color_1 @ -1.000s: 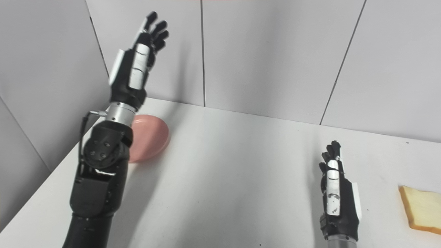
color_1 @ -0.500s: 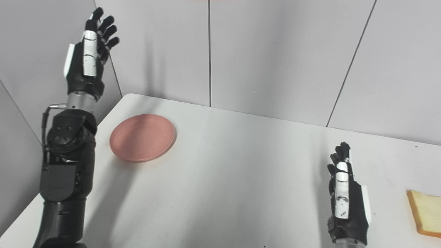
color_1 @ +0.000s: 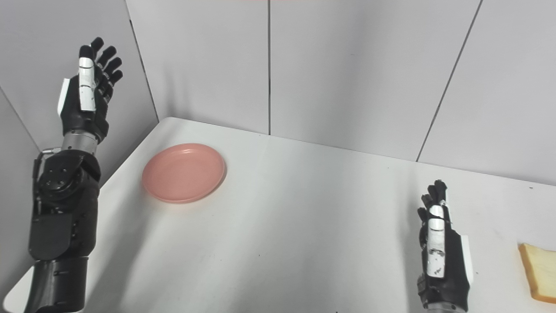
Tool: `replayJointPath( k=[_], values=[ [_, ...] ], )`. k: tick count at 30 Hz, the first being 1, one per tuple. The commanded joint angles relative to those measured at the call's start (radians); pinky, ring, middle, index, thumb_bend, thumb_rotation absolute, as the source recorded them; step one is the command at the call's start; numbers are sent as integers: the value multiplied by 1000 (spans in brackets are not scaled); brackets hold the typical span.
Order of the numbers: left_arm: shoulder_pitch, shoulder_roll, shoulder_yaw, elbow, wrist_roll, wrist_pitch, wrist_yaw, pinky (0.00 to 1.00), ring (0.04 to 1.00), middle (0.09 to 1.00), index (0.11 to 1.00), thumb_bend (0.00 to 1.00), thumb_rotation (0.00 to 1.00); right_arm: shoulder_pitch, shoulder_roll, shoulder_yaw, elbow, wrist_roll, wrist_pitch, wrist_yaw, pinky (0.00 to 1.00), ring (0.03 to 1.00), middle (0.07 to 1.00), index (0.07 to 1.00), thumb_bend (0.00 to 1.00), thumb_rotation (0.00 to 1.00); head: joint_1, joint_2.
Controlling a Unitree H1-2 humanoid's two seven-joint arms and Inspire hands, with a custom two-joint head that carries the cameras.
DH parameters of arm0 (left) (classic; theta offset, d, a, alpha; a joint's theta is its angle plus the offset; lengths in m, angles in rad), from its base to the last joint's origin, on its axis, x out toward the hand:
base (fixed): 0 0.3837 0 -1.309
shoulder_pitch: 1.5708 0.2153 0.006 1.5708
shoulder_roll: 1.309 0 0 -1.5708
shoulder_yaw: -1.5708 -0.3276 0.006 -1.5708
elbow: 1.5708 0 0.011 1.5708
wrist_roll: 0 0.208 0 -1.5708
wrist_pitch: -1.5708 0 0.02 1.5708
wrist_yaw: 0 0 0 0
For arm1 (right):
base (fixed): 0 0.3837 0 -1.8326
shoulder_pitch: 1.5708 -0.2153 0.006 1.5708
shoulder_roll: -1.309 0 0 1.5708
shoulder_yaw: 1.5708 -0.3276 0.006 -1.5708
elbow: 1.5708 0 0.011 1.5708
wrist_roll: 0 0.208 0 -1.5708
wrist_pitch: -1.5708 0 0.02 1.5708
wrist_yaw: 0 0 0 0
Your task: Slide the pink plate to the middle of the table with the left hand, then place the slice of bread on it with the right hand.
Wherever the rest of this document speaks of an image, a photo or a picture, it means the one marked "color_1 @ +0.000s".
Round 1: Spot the pink round plate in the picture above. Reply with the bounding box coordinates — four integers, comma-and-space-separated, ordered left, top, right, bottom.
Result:
142, 143, 226, 204

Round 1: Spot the slice of white bread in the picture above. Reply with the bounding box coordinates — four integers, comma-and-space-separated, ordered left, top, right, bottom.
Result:
518, 243, 556, 304

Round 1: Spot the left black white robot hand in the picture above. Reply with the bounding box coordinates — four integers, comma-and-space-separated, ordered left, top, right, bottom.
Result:
57, 37, 123, 143

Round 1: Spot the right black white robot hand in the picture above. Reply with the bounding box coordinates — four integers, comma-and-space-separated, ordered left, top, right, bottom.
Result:
416, 180, 474, 312

